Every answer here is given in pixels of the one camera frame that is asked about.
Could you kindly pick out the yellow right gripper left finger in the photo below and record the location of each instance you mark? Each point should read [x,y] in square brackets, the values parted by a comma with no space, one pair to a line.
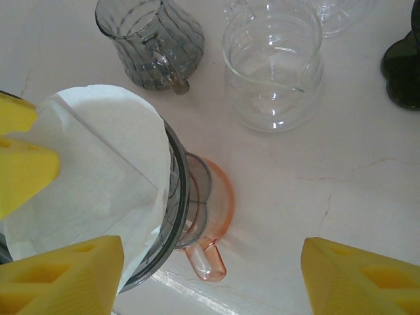
[82,288]

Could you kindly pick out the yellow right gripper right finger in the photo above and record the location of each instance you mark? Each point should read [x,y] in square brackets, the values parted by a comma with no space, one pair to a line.
[334,282]

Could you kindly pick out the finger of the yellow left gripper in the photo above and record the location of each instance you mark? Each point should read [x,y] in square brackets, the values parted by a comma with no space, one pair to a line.
[26,170]
[16,115]

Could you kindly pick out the white paper coffee filter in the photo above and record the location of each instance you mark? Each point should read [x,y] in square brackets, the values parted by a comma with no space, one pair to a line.
[98,138]

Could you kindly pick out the orange transparent pitcher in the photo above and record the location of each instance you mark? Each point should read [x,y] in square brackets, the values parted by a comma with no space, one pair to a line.
[226,203]

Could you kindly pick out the grey ribbed glass pitcher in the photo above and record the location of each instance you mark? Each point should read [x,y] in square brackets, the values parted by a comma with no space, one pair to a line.
[138,55]

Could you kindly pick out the grey plastic dripper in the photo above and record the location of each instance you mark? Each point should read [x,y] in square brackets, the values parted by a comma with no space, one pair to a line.
[183,183]

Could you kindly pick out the clear glass carafe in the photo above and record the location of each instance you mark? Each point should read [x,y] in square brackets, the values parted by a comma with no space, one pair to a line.
[246,108]

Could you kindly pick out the dark green dripper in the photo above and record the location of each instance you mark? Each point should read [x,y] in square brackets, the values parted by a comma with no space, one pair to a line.
[403,65]

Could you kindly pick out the clear glass dripper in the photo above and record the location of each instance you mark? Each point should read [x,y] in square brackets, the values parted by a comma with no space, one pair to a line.
[338,19]

